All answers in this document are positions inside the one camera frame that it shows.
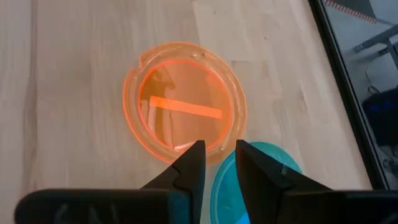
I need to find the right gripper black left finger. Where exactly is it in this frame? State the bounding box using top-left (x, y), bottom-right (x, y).
top-left (141, 139), bottom-right (206, 224)

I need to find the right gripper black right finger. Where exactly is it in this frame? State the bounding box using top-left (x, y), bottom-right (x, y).
top-left (235, 139), bottom-right (332, 224)

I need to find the translucent blue plastic plate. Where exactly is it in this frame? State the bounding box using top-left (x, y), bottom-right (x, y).
top-left (210, 141), bottom-right (304, 224)

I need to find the translucent orange plastic plate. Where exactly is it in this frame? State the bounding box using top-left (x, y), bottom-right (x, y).
top-left (122, 42), bottom-right (249, 166)

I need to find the dark blurry object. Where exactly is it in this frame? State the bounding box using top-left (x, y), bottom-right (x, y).
top-left (362, 88), bottom-right (398, 147)

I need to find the black hazard striped floor mat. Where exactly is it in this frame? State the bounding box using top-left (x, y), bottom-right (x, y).
top-left (322, 0), bottom-right (398, 26)

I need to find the black aluminium table frame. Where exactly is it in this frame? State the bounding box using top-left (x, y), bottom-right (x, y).
top-left (307, 0), bottom-right (391, 191)

